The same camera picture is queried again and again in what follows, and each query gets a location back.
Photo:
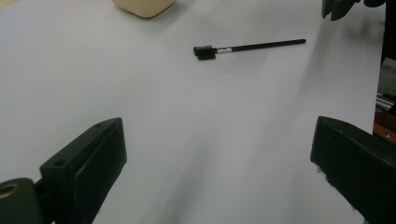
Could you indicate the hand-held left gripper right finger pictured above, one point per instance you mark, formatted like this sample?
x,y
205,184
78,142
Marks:
x,y
358,168

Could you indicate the black eyebrow comb brush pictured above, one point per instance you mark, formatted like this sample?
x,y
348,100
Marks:
x,y
264,46

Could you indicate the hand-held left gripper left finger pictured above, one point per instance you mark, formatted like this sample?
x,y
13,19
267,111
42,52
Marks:
x,y
82,168

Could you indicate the cream square ceramic cup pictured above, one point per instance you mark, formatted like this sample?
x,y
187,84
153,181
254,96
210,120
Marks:
x,y
144,6

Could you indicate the wooden board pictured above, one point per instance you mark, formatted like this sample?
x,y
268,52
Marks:
x,y
386,127

